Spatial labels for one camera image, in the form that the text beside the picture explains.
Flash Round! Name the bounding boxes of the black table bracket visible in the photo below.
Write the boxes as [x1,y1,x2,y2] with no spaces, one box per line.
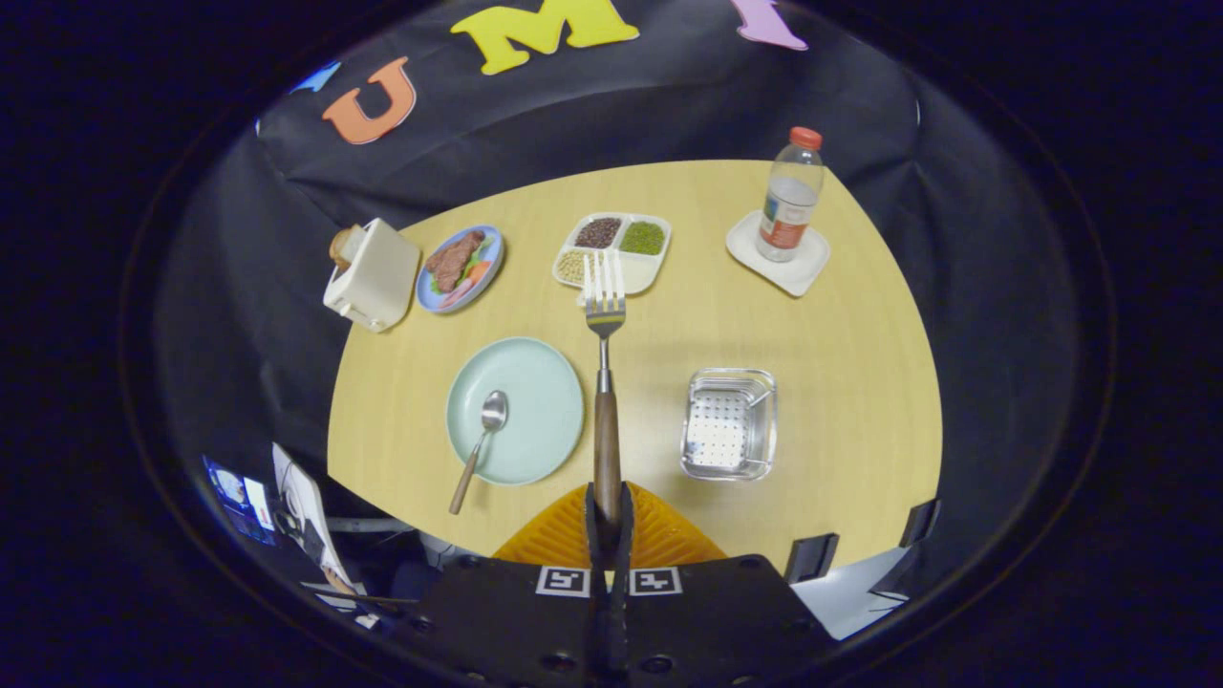
[783,533,840,584]
[902,499,942,548]

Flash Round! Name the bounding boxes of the wooden handled fork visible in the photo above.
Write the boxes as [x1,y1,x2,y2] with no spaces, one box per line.
[583,250,628,527]

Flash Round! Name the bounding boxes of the brown steak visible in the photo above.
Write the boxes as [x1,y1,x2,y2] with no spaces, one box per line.
[425,229,486,293]

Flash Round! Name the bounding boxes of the white square coaster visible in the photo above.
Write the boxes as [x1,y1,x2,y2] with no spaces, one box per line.
[724,210,832,298]

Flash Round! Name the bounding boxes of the clear plastic water bottle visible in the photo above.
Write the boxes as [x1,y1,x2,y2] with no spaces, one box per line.
[755,126,825,264]

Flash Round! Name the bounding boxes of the green lettuce leaf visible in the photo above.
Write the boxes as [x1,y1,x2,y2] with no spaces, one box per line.
[428,234,496,295]

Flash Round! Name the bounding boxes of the orange carrot stick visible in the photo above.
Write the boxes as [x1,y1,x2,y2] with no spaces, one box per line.
[441,260,493,307]

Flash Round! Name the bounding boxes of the white divided tray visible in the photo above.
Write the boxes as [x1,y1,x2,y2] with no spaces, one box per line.
[552,211,673,308]

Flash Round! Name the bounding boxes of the blue oval plate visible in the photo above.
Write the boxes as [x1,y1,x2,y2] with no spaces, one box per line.
[415,225,505,314]

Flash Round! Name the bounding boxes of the metal drain basket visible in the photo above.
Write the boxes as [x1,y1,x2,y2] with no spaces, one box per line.
[680,368,778,482]

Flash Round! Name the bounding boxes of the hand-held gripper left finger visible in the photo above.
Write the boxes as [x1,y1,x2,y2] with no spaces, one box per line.
[387,483,612,688]

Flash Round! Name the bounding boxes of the pale green plate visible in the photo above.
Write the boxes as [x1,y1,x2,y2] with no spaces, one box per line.
[445,336,586,486]

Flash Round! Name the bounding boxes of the white toaster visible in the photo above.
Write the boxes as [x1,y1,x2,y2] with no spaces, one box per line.
[323,218,421,333]

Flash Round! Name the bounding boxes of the white papers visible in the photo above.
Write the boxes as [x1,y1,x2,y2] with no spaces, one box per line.
[272,442,380,629]

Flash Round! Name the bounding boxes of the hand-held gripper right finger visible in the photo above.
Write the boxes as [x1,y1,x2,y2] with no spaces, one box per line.
[611,483,844,688]

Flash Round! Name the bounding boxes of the wooden handled spoon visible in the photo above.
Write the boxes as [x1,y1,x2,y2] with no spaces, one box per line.
[449,390,509,517]

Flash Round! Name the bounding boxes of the white sheet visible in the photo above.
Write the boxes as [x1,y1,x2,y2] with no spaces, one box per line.
[793,547,911,641]

